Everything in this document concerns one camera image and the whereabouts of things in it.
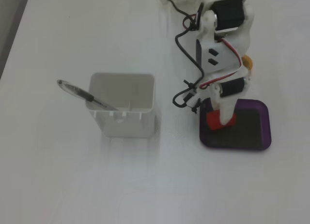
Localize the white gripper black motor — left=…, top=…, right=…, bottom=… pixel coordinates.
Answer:
left=193, top=68, right=251, bottom=125

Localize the red cube block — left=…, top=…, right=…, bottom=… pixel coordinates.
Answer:
left=206, top=109, right=237, bottom=131

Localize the purple tray with black mat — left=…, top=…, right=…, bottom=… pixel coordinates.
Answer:
left=199, top=98, right=272, bottom=152

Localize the yellow masking tape roll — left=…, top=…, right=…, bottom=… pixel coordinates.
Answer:
left=242, top=54, right=254, bottom=76

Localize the white plastic pen holder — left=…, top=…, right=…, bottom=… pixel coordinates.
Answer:
left=85, top=73, right=156, bottom=139

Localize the black ballpoint pen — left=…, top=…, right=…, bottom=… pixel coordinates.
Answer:
left=56, top=79, right=119, bottom=112

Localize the red servo wire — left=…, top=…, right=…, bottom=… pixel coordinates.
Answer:
left=182, top=14, right=244, bottom=89

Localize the black cable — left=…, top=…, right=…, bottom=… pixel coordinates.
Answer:
left=162, top=0, right=206, bottom=113

